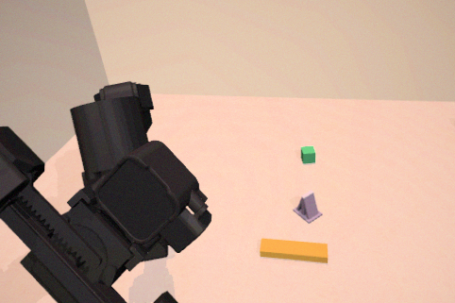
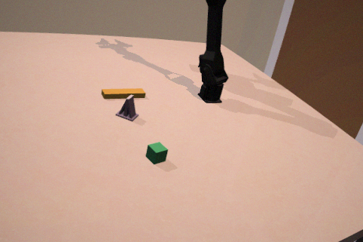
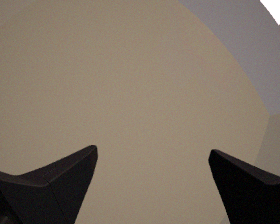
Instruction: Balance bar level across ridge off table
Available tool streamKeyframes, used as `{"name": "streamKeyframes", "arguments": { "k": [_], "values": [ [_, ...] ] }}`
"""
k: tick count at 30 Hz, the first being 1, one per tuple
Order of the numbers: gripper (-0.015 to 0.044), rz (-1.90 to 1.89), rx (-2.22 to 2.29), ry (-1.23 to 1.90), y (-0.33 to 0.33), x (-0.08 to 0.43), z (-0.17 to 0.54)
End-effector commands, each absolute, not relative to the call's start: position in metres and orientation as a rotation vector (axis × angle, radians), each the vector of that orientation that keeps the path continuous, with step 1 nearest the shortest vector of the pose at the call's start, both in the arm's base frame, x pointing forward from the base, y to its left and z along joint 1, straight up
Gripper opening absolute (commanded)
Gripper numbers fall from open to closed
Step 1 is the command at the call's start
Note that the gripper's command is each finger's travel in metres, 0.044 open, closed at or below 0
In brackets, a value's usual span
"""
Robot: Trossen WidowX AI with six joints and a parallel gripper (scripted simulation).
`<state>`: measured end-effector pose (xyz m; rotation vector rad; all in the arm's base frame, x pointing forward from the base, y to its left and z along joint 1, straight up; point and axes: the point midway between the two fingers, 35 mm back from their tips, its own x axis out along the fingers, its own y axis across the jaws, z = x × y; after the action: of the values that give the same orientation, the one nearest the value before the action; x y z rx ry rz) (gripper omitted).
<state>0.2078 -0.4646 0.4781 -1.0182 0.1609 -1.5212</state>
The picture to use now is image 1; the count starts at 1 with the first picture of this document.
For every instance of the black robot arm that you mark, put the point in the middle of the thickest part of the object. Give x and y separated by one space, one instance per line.
143 186

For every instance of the green cube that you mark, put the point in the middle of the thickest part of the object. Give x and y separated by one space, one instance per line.
307 154

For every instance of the yellow bar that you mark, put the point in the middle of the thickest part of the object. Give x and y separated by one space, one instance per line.
293 250

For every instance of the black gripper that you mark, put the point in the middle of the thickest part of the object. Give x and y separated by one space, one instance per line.
76 256

